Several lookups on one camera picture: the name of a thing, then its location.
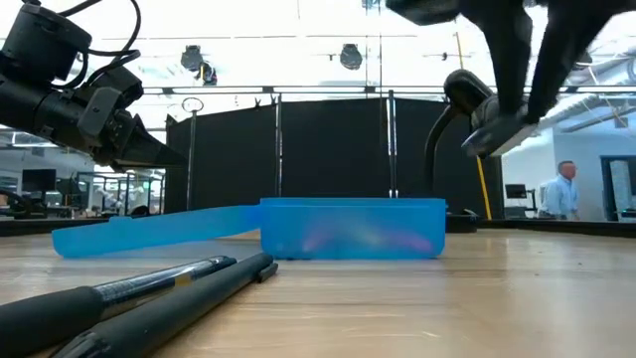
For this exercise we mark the clear pen with black grip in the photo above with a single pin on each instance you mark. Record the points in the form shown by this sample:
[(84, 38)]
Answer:
[(49, 318)]

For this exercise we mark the black monitor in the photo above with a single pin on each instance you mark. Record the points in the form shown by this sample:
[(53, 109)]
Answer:
[(39, 180), (516, 191)]

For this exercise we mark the black partition screen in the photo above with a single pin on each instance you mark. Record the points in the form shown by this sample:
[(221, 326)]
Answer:
[(333, 149)]

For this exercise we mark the person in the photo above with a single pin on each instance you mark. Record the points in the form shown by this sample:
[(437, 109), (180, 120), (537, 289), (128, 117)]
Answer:
[(559, 194)]

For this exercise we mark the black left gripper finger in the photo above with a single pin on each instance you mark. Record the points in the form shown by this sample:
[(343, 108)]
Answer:
[(144, 151)]

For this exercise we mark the blue translucent plastic supply box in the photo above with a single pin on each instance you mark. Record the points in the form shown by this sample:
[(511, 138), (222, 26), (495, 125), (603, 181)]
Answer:
[(348, 229)]

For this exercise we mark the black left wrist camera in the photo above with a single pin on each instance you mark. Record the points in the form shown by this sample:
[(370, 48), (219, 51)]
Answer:
[(119, 82)]

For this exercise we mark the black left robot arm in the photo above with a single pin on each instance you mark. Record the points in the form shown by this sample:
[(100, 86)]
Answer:
[(35, 45)]

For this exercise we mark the matte black pen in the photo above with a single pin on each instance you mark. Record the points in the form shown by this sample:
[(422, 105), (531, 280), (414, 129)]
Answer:
[(164, 313)]

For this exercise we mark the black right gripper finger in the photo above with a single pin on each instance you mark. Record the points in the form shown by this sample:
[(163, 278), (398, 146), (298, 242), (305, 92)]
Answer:
[(512, 64), (566, 50)]

